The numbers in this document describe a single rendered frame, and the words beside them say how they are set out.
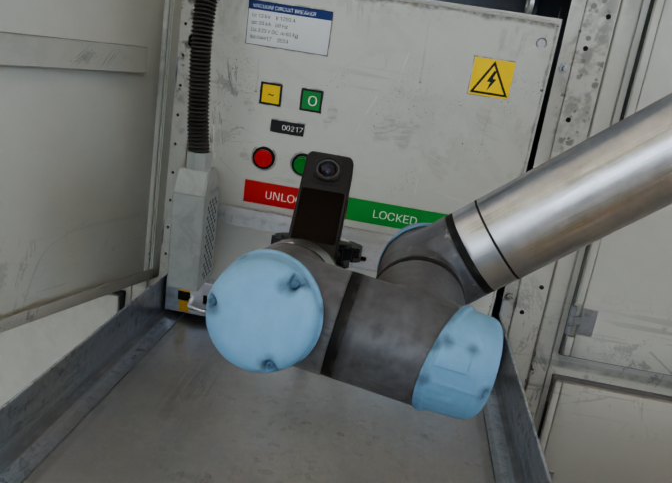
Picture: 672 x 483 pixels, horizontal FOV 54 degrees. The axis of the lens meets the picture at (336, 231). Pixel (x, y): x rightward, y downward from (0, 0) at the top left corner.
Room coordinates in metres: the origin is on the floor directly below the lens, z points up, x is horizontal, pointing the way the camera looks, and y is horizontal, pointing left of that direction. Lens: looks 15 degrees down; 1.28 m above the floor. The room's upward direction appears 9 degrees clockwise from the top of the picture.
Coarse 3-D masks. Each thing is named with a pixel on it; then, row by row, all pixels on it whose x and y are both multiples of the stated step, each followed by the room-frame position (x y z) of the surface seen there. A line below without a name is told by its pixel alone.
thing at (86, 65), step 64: (0, 0) 0.84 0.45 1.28; (64, 0) 0.94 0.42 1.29; (128, 0) 1.05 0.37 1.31; (0, 64) 0.83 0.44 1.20; (64, 64) 0.92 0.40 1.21; (128, 64) 1.03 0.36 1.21; (0, 128) 0.85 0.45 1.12; (64, 128) 0.95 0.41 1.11; (128, 128) 1.07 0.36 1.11; (0, 192) 0.85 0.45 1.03; (64, 192) 0.95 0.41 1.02; (128, 192) 1.08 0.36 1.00; (0, 256) 0.85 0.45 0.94; (64, 256) 0.95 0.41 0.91; (128, 256) 1.09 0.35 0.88; (0, 320) 0.82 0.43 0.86
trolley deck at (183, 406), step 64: (192, 320) 1.00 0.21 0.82; (128, 384) 0.77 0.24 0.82; (192, 384) 0.79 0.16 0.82; (256, 384) 0.82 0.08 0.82; (320, 384) 0.85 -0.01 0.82; (64, 448) 0.62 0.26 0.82; (128, 448) 0.64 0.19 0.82; (192, 448) 0.65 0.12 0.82; (256, 448) 0.67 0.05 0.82; (320, 448) 0.69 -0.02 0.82; (384, 448) 0.71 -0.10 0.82; (448, 448) 0.74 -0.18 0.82
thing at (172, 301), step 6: (210, 282) 0.99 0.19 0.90; (168, 288) 0.99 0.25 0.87; (174, 288) 0.99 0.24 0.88; (204, 288) 0.99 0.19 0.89; (210, 288) 0.99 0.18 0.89; (168, 294) 0.99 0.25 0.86; (174, 294) 0.99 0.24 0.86; (180, 294) 0.99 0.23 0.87; (186, 294) 0.99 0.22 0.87; (204, 294) 0.99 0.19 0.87; (168, 300) 0.99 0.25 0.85; (174, 300) 0.99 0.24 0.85; (186, 300) 0.99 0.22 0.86; (204, 300) 0.99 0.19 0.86; (168, 306) 0.99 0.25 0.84; (174, 306) 0.99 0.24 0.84; (204, 306) 0.99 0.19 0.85; (186, 312) 0.99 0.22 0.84
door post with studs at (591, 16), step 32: (576, 0) 1.07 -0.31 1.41; (608, 0) 1.06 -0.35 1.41; (576, 32) 1.07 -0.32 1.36; (608, 32) 1.06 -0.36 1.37; (576, 64) 1.07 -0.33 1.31; (576, 96) 1.07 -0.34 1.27; (544, 128) 1.07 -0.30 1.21; (576, 128) 1.07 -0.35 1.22; (544, 160) 1.07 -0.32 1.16; (512, 288) 1.07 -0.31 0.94; (544, 288) 1.06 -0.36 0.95; (512, 320) 1.07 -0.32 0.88; (512, 352) 1.07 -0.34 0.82
